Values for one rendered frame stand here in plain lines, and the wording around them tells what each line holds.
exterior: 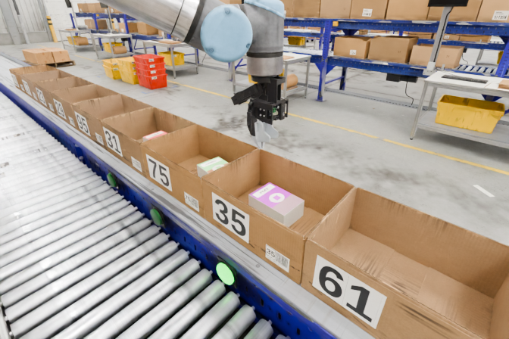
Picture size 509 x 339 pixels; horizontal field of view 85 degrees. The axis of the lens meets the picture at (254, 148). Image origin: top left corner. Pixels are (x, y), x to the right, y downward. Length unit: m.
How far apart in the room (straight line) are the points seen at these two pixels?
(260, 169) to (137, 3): 0.79
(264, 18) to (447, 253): 0.76
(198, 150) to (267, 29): 0.87
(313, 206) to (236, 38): 0.71
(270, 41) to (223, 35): 0.20
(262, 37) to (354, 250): 0.66
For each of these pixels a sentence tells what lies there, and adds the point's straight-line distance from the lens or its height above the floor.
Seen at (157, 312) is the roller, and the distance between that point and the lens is 0.98.
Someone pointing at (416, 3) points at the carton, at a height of 1.60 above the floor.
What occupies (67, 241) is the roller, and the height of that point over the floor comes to 0.74.
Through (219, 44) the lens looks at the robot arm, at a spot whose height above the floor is 1.49.
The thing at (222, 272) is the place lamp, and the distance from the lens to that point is 0.93.
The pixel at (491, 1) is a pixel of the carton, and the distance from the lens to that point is 4.98.
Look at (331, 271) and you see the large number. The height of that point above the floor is 1.00.
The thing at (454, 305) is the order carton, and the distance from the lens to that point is 0.92.
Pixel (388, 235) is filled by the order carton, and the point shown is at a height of 0.93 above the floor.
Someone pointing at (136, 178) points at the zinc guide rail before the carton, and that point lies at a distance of 1.30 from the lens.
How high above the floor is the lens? 1.54
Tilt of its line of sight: 27 degrees down
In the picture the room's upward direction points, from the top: straight up
